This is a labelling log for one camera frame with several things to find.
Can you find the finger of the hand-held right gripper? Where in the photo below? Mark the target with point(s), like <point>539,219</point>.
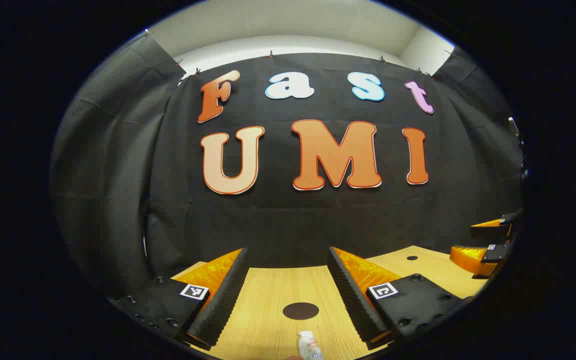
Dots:
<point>493,225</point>
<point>473,257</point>

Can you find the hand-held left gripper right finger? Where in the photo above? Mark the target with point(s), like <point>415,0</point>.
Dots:
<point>350,300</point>

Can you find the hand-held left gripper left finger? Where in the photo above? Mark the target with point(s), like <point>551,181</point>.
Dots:
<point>225,305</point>

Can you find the dark brown round coaster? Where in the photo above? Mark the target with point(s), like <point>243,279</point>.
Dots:
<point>300,311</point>

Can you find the white toothpaste tube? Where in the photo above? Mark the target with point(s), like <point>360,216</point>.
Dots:
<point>309,345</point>

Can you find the wooden desktop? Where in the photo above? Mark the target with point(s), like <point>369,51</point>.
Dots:
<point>268,290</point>

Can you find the black backdrop cloth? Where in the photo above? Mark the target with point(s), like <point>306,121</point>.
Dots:
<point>288,220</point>

